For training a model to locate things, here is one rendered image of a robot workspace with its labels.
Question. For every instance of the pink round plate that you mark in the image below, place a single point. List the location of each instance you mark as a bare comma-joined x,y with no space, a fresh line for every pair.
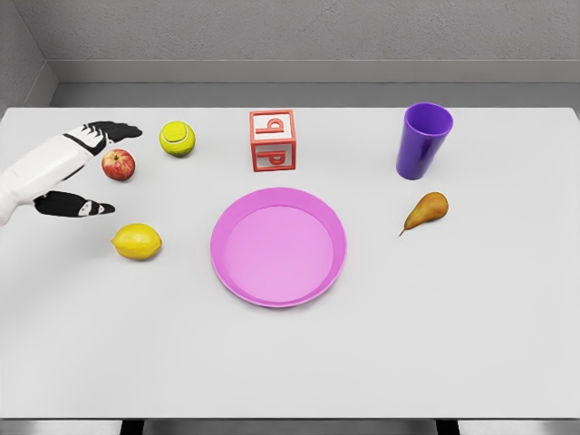
277,247

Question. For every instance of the brown pear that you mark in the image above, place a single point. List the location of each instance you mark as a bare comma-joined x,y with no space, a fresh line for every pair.
428,211

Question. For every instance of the purple cup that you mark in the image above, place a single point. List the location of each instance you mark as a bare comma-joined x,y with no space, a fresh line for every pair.
422,141

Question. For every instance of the red letter block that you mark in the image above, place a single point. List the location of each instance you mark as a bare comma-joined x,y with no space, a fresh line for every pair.
273,141

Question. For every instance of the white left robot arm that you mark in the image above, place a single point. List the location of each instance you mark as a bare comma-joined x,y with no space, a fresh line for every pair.
5,199

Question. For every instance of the yellow-green tennis ball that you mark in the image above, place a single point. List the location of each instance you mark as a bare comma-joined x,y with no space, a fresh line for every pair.
177,139

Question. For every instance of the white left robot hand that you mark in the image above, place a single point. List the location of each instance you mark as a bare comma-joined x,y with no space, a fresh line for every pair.
54,158

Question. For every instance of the red apple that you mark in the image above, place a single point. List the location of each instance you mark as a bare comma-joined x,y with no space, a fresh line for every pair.
118,165

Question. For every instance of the yellow lemon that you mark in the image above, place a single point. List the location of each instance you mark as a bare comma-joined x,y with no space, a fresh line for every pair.
136,241

